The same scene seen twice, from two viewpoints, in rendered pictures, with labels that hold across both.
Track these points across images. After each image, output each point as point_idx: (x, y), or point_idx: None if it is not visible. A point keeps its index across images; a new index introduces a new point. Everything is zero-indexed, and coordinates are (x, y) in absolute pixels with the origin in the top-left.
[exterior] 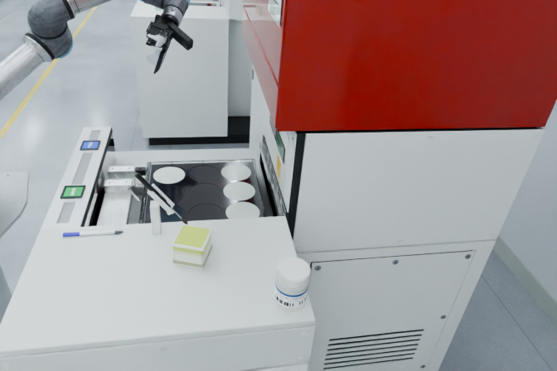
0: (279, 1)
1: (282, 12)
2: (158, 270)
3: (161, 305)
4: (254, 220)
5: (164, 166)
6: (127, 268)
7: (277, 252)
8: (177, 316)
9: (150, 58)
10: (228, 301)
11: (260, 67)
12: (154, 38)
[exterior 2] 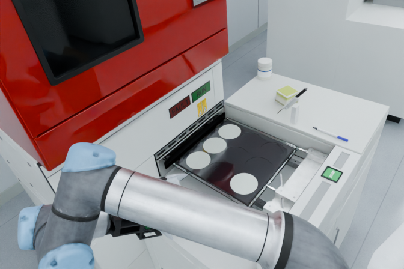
0: None
1: None
2: (305, 105)
3: (313, 93)
4: (241, 105)
5: (240, 194)
6: (320, 111)
7: (249, 90)
8: (309, 88)
9: (168, 235)
10: (286, 84)
11: (181, 69)
12: (177, 179)
